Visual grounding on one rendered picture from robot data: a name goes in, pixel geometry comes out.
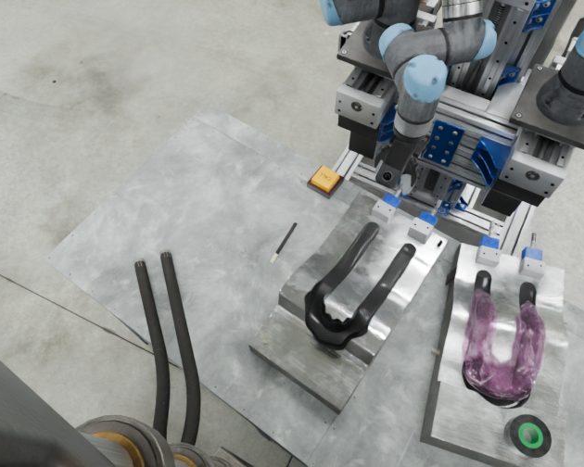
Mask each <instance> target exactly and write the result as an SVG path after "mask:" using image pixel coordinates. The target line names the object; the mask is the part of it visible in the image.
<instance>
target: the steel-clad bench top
mask: <svg viewBox="0 0 584 467"><path fill-rule="evenodd" d="M320 167H321V165H319V164H317V163H316V162H314V161H312V160H310V159H308V158H306V157H304V156H302V155H301V154H300V153H298V152H296V151H294V150H292V149H291V148H289V147H287V146H285V145H283V144H281V143H279V142H277V141H275V140H274V139H273V138H271V137H269V136H267V135H265V134H264V133H261V132H259V131H257V130H256V129H254V128H252V127H250V126H248V125H247V124H245V123H244V122H242V121H240V120H238V119H236V118H234V117H232V116H230V115H229V114H227V113H225V112H223V111H221V110H220V109H218V108H216V107H214V106H213V105H211V104H209V103H207V104H206V105H205V106H204V107H203V108H202V109H200V110H199V111H198V113H197V114H196V115H195V116H194V117H193V118H191V119H190V120H189V121H188V122H187V123H186V124H185V125H184V126H183V127H182V128H181V129H180V130H179V131H178V132H177V133H176V134H175V135H174V136H172V137H171V138H170V139H169V140H168V141H167V142H166V143H165V144H164V145H163V146H162V147H161V148H160V149H159V150H158V151H157V152H156V153H155V154H154V155H152V156H151V157H150V158H149V159H148V160H147V161H146V162H145V163H144V164H143V165H142V166H141V167H140V168H139V169H138V170H137V171H136V172H135V173H133V174H132V175H131V176H130V177H129V178H128V179H127V180H126V181H125V182H124V183H123V184H122V185H121V186H120V187H119V188H118V189H117V190H116V191H115V192H113V193H112V194H111V195H110V196H109V197H108V198H107V199H106V200H105V201H104V202H103V203H102V204H101V205H100V206H99V207H98V208H97V209H96V210H94V211H93V212H92V213H91V214H90V215H89V216H88V217H87V218H86V219H85V220H84V221H83V222H82V223H81V224H80V225H79V226H78V227H77V228H76V229H74V230H73V231H72V232H71V233H70V234H69V235H68V236H67V237H66V238H65V239H64V240H63V241H62V242H61V243H60V244H59V245H58V246H57V247H55V248H54V249H53V250H52V251H51V252H50V253H49V254H48V255H47V256H46V257H45V258H44V260H45V261H46V262H47V263H49V264H50V265H51V266H52V267H54V268H55V269H56V270H58V271H59V272H60V273H62V274H63V275H64V276H66V277H67V278H68V279H69V280H71V281H72V282H73V283H74V284H76V285H77V286H79V287H80V288H81V289H82V290H83V291H84V292H85V293H87V294H88V295H89V296H90V297H92V298H93V299H94V300H96V301H97V302H98V303H100V304H101V305H102V306H103V307H105V308H106V309H108V310H109V311H110V312H111V313H113V314H114V315H115V316H116V317H118V318H119V319H120V320H122V321H123V322H124V323H126V324H127V325H128V326H130V327H131V328H132V329H133V330H135V331H136V332H137V333H138V334H140V335H141V336H142V337H143V338H144V339H145V340H147V341H148V342H149V343H151V339H150V335H149V331H148V327H147V323H146V315H145V311H144V307H143V302H142V298H141V294H140V290H139V286H138V282H137V278H136V273H135V269H134V265H133V261H134V260H135V259H138V258H142V259H144V260H145V263H146V269H147V273H148V278H149V282H150V285H151V289H152V293H153V297H154V300H155V304H156V308H157V312H158V316H159V323H160V327H161V331H162V334H163V338H164V342H165V346H166V350H167V355H168V357H169V358H170V359H171V360H173V361H174V362H175V363H177V364H178V365H179V366H180V367H182V368H183V364H182V360H181V355H180V350H179V346H178V341H177V336H176V332H175V328H174V323H173V318H172V314H171V305H170V300H169V296H168V291H167V287H166V283H165V278H164V273H163V269H162V264H161V259H160V254H159V253H160V251H161V250H163V249H169V250H170V251H171V257H172V261H173V266H174V269H175V273H176V278H177V282H178V286H179V290H180V294H181V299H182V302H183V307H184V315H185V318H186V322H187V327H188V331H189V335H190V339H191V343H192V348H193V351H194V356H195V360H196V365H197V372H198V377H199V382H200V383H201V384H203V385H204V386H206V387H207V388H208V389H209V390H211V391H212V392H213V393H215V394H216V395H217V396H218V397H220V398H221V399H222V400H224V401H225V402H226V403H228V404H229V405H230V406H231V407H233V408H234V409H235V410H237V411H238V412H239V413H241V414H242V415H243V416H244V417H246V418H247V419H248V420H250V421H251V422H252V423H254V424H255V425H256V426H258V427H259V428H260V429H261V430H262V431H263V432H264V433H265V434H267V435H268V436H270V437H271V438H272V439H273V440H275V441H276V442H277V443H279V444H280V445H281V446H282V447H284V448H285V449H286V450H288V451H289V452H290V453H292V454H293V455H294V456H295V457H297V458H298V459H299V460H301V461H302V462H303V463H305V464H306V465H307V466H308V467H493V466H490V465H487V464H486V463H483V462H480V461H475V460H472V459H469V458H466V457H464V456H461V455H458V454H455V453H452V452H450V451H447V450H445V449H442V448H437V447H434V446H431V445H428V444H426V443H423V442H420V438H421V433H422V428H423V423H424V417H425V409H426V404H427V399H428V394H429V389H430V385H431V379H432V374H433V370H434V364H435V359H436V354H434V353H431V348H435V349H437V348H438V340H439V336H440V330H441V325H442V321H443V316H444V310H445V306H446V301H447V296H448V291H449V286H450V283H448V284H447V285H446V280H447V275H448V274H449V273H450V272H451V271H452V267H453V262H454V257H455V252H456V250H457V249H458V247H459V246H460V244H461V243H460V242H458V241H457V240H455V239H453V238H451V237H449V236H448V235H446V234H444V233H442V232H440V231H439V230H437V229H435V228H433V230H432V232H433V233H435V234H437V235H439V236H441V237H443V238H445V239H446V240H448V242H447V244H446V245H445V247H444V248H443V250H442V252H441V254H440V256H439V257H438V259H437V261H436V263H435V264H434V266H433V267H432V269H431V271H430V272H429V274H428V275H427V276H426V278H425V280H424V281H423V283H422V284H421V286H420V288H419V289H418V291H417V292H416V294H415V296H414V297H413V299H412V301H411V302H410V304H409V306H408V307H407V309H406V310H405V311H404V313H403V314H402V316H401V317H400V320H399V321H398V323H397V324H396V326H395V327H394V329H393V331H392V332H391V334H390V335H389V337H388V339H387V341H386V342H385V344H384V345H383V346H382V348H381V349H380V351H379V352H378V354H377V356H376V357H375V359H374V361H373V363H372V364H371V366H370V367H369V369H368V370H367V372H366V374H365V375H364V376H363V378H362V380H361V381H360V383H359V384H358V386H357V388H356V389H355V391H354V392H353V394H352V395H351V397H350V399H349V401H348V402H347V404H346V406H345V407H344V409H343V410H342V411H341V413H340V414H339V415H338V414H337V413H335V412H334V411H333V410H331V409H330V408H328V407H327V406H325V405H324V404H323V403H322V402H321V401H320V400H318V399H317V398H315V397H314V396H312V395H311V394H310V393H308V392H307V391H305V390H304V389H303V388H301V387H300V386H299V385H297V384H295V383H294V382H293V381H291V380H290V379H289V378H287V377H286V376H284V375H283V374H282V373H280V372H279V371H277V370H276V369H275V368H274V367H273V366H271V365H270V364H269V363H267V362H266V361H264V360H263V359H261V358H260V357H259V356H257V355H256V354H255V353H253V352H252V351H251V350H250V347H249V345H248V344H249V342H250V341H251V340H252V338H253V337H254V336H255V334H256V333H257V332H258V331H259V329H260V328H261V327H262V325H263V324H264V323H265V322H266V321H267V319H268V318H269V317H270V315H271V314H272V313H273V311H274V310H275V308H276V306H277V305H278V295H279V291H280V289H281V288H282V287H283V285H284V284H285V282H286V281H287V279H288V278H289V277H290V276H291V275H292V273H293V272H294V271H295V270H296V269H297V268H298V267H299V266H300V265H301V264H302V263H304V262H305V261H306V260H307V259H308V258H309V257H310V256H311V255H312V254H313V253H314V252H315V251H316V250H317V249H318V248H319V247H320V246H321V244H322V243H323V242H324V240H325V239H326V237H327V236H328V235H329V234H330V233H331V232H332V230H333V229H334V228H335V226H336V225H337V223H338V222H339V221H340V219H341V218H342V217H343V215H344V213H345V212H346V211H347V210H348V208H349V207H350V205H351V204H352V203H353V201H354V199H356V198H357V196H358V195H359V194H360V192H362V193H364V194H365V195H367V196H369V197H371V198H372V199H374V200H376V201H378V200H379V199H380V200H382V199H381V198H379V197H378V196H375V195H373V194H371V193H370V192H368V191H366V190H364V189H362V188H360V186H358V185H356V184H354V183H352V182H350V181H348V180H346V179H344V182H343V183H342V184H341V185H340V186H339V187H338V188H337V190H336V191H335V192H334V194H333V195H332V196H331V197H330V199H327V198H326V197H324V196H321V195H320V194H318V193H316V192H314V191H313V190H311V189H310V188H309V187H307V182H308V180H309V179H310V178H311V177H312V175H313V174H314V173H315V172H316V171H317V170H318V169H319V168H320ZM294 222H296V223H297V226H296V227H295V229H294V231H293V232H292V234H291V235H290V236H289V238H288V239H287V241H286V243H285V245H284V246H283V248H282V250H281V251H280V253H279V254H278V256H277V258H276V259H275V261H274V262H273V263H271V262H270V260H271V259H272V257H273V255H274V253H275V252H276V250H277V249H278V247H279V246H280V245H281V243H282V242H283V240H284V239H285V237H286V235H287V233H288V232H289V230H290V228H291V227H292V225H293V224H294ZM563 317H564V321H565V328H566V331H567V337H568V350H567V358H566V364H565V373H564V378H563V382H562V388H561V394H560V402H559V416H558V418H560V419H563V420H566V431H565V463H564V467H584V310H582V309H580V308H578V307H576V306H574V305H572V304H571V303H569V302H567V301H565V300H563ZM335 417H336V418H335ZM330 424H331V425H330ZM328 427H329V428H328ZM327 429H328V430H327ZM321 439H322V440H321ZM319 442H320V443H319ZM317 445H318V446H317ZM316 447H317V448H316ZM312 452H313V453H312ZM306 462H307V463H306Z"/></svg>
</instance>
